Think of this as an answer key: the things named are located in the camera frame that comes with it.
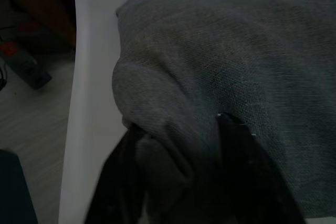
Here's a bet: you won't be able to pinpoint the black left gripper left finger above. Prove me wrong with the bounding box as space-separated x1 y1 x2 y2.
86 123 155 224

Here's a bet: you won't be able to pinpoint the dark power strip red switches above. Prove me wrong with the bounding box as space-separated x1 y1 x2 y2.
0 40 53 90

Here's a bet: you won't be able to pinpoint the grey pillow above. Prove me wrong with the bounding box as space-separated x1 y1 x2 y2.
111 0 336 224

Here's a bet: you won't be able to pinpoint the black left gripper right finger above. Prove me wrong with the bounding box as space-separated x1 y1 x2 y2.
215 112 308 224

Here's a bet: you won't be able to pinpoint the dark blue rounded object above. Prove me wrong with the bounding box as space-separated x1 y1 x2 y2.
0 149 39 224

